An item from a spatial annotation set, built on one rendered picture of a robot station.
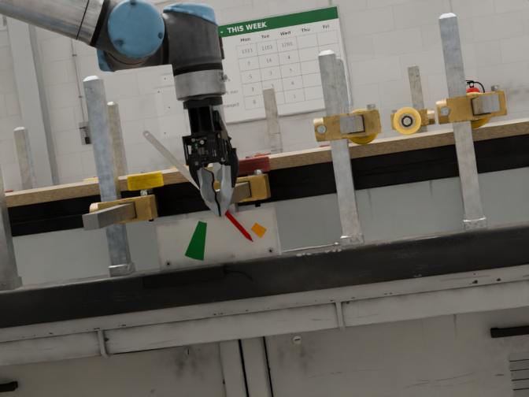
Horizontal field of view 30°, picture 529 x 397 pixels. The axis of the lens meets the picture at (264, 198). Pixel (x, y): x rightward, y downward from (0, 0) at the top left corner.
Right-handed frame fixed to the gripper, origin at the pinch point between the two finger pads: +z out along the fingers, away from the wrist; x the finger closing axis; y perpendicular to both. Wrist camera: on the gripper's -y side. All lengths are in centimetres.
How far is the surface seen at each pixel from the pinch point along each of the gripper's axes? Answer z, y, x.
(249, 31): -135, -738, -103
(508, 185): 5, -48, 55
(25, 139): -27, -135, -90
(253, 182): -3.7, -25.6, 2.4
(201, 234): 5.5, -25.8, -10.1
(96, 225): -0.1, -1.0, -24.0
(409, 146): -6, -47, 35
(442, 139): -7, -47, 42
